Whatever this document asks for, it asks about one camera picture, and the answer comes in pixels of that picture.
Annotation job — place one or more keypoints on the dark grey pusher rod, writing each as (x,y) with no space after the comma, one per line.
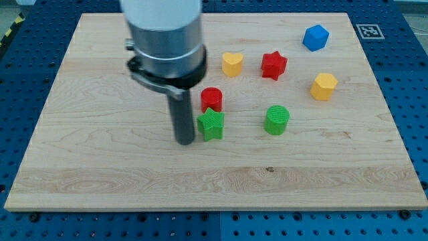
(181,113)

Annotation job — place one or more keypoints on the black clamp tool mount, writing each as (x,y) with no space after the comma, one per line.
(167,66)

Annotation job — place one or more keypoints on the red cylinder block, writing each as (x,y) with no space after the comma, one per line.
(211,97)

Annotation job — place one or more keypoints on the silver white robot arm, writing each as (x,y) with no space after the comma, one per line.
(156,19)

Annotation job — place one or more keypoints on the yellow heart block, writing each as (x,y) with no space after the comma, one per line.
(232,64)

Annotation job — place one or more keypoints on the green star block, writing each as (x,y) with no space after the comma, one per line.
(210,124)

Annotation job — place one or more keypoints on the green cylinder block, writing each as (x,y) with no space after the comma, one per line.
(276,120)

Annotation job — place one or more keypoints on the red star block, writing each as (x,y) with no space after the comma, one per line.
(273,65)

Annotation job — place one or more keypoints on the light wooden board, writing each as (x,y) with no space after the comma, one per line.
(104,143)

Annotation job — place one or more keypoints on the yellow hexagon block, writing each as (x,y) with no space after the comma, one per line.
(323,86)

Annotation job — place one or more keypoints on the blue hexagon block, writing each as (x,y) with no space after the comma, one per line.
(315,37)

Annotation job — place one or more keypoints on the white fiducial marker tag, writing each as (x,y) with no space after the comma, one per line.
(369,31)

